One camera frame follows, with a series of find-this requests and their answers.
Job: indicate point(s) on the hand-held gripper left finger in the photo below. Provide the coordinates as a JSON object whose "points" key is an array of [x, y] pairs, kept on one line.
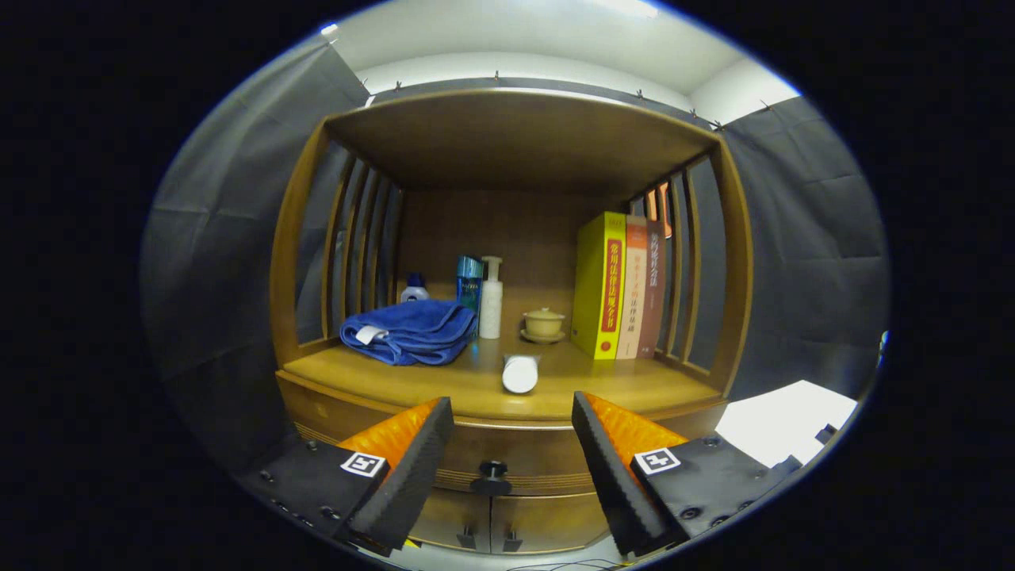
{"points": [[412, 476]]}

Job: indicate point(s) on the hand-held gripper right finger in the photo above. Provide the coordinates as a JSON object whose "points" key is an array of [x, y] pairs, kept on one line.
{"points": [[614, 476]]}

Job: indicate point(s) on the white and green cleanser tube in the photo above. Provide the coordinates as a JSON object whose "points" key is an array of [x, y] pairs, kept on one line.
{"points": [[520, 374]]}

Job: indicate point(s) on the wooden cabinet door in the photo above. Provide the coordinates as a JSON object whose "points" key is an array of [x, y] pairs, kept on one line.
{"points": [[452, 519], [547, 519]]}

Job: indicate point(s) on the wooden countertop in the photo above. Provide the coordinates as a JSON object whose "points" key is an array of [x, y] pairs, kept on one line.
{"points": [[634, 385]]}

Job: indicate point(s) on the wooden cabinet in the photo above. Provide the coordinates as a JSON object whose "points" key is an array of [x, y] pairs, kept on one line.
{"points": [[515, 135]]}

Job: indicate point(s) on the blue folded towel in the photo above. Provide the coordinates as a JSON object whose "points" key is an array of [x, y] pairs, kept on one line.
{"points": [[412, 329]]}

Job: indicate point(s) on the yellow-green lidded teacup with saucer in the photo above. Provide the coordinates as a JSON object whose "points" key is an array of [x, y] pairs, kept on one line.
{"points": [[544, 323]]}

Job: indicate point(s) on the white flat board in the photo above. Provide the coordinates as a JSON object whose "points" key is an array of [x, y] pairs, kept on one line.
{"points": [[785, 420]]}

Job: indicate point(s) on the orange and white book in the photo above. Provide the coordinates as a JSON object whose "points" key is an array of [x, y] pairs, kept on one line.
{"points": [[633, 293]]}

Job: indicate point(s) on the thick yellow book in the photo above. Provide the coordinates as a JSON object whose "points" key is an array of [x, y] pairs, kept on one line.
{"points": [[595, 293]]}

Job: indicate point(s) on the small white blue-capped bottle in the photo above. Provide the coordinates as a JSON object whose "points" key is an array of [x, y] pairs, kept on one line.
{"points": [[414, 292]]}

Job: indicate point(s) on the dark red book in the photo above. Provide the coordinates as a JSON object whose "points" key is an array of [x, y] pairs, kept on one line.
{"points": [[653, 293]]}

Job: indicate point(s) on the white pump bottle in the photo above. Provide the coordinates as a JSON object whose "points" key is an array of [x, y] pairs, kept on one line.
{"points": [[491, 305]]}

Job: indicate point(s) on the blue transparent bottle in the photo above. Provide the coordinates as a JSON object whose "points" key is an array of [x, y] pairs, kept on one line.
{"points": [[469, 281]]}

